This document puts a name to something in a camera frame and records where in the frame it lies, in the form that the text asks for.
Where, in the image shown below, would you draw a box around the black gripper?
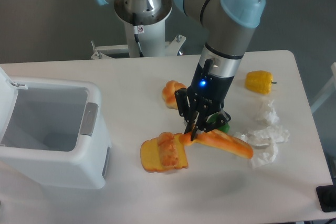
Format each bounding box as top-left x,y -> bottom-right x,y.
175,68 -> 234,141

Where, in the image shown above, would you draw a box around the long orange baguette bread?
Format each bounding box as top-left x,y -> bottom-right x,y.
178,130 -> 254,159

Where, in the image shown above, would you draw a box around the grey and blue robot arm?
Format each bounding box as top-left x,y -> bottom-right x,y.
96,0 -> 266,140

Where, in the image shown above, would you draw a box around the round braided bread roll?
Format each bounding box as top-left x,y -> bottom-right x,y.
162,80 -> 186,109

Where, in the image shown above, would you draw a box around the green bell pepper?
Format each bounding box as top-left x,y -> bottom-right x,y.
207,113 -> 231,133

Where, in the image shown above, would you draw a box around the small crumpled white paper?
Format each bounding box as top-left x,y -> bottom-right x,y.
233,132 -> 248,142

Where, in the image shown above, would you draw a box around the yellow bell pepper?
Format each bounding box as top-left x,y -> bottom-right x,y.
244,70 -> 277,94

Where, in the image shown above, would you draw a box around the crumpled white paper lower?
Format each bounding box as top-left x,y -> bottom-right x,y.
247,125 -> 290,168

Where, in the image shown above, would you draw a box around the yellow toast slice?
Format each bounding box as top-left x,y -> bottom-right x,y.
140,133 -> 188,173

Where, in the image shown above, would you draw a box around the crumpled white paper upper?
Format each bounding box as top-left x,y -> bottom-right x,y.
255,100 -> 279,126

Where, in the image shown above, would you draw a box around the white furniture at right edge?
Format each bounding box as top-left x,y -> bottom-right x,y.
310,62 -> 335,114

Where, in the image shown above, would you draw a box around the black device at edge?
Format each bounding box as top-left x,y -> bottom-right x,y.
316,185 -> 335,212

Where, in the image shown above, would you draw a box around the white plastic bin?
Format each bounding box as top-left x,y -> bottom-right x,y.
1,71 -> 111,189

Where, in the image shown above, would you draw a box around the white metal base frame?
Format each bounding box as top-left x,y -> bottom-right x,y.
91,34 -> 187,60

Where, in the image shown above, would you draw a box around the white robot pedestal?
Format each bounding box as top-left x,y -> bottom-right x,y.
114,0 -> 172,55

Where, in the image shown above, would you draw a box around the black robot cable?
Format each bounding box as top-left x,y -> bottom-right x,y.
132,13 -> 144,58

